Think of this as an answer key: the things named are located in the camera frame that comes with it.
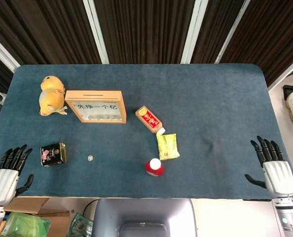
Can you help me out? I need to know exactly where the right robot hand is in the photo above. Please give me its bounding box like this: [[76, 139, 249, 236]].
[[244, 135, 293, 198]]

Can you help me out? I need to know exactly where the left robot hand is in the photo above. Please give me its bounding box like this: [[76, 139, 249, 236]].
[[0, 144, 35, 205]]

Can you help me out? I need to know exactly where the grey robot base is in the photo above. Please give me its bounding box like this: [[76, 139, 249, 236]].
[[91, 198, 198, 237]]

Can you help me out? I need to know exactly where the silver coin pile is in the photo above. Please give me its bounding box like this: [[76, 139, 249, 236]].
[[88, 114, 120, 120]]

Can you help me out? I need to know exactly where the brown cardboard box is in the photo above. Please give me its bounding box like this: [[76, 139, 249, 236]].
[[3, 197, 72, 237]]

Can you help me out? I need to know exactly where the green plastic bag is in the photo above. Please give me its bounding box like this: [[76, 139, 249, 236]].
[[0, 211, 51, 237]]

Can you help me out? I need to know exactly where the black luncheon meat can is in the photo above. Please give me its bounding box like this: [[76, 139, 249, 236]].
[[40, 141, 68, 168]]

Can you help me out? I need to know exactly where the green printed packet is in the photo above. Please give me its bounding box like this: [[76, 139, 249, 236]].
[[69, 212, 94, 237]]

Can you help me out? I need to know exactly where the yellow plush toy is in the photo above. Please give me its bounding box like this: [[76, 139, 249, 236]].
[[39, 76, 68, 117]]

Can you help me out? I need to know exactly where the blue table cloth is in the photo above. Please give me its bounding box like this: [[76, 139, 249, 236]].
[[0, 64, 293, 199]]

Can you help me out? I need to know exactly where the yellow green snack packet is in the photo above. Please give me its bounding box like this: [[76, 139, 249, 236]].
[[156, 132, 181, 161]]

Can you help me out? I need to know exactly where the red ketchup bottle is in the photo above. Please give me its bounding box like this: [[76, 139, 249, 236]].
[[145, 158, 165, 178]]

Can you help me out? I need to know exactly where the white partition post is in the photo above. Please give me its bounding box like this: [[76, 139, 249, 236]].
[[267, 50, 293, 89], [180, 0, 202, 64], [82, 0, 110, 64], [0, 31, 21, 72], [214, 0, 251, 64]]

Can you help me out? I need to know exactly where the wooden frame money box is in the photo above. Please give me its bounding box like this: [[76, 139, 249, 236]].
[[64, 90, 127, 124]]

